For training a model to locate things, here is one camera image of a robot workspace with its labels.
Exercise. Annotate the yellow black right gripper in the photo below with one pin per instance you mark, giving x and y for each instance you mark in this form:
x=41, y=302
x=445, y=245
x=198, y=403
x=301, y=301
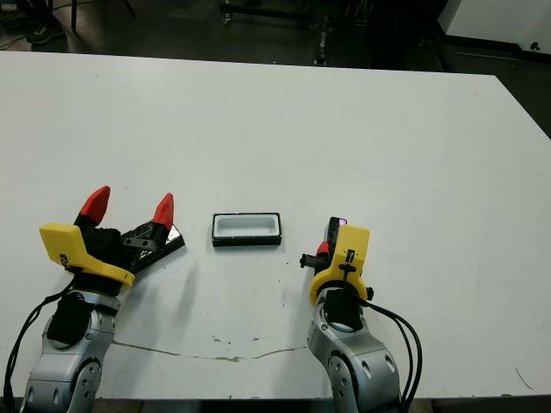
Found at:
x=351, y=254

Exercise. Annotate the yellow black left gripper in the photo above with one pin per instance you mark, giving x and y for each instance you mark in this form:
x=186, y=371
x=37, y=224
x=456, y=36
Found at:
x=82, y=258

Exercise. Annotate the glossy black box lid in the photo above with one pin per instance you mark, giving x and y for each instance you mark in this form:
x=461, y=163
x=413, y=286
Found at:
x=174, y=241

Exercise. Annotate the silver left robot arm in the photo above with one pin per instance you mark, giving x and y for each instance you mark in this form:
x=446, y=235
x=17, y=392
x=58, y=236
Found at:
x=69, y=365

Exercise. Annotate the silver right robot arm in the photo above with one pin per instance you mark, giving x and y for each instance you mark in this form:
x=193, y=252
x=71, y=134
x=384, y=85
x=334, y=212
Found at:
x=361, y=357

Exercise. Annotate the black box with white insert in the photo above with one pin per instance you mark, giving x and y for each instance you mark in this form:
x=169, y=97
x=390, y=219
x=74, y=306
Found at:
x=247, y=228

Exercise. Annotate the person in black clothes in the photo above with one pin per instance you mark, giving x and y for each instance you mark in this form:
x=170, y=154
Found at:
x=41, y=34

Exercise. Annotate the white cabinet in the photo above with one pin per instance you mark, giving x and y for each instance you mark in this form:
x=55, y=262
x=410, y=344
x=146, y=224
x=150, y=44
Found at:
x=495, y=17

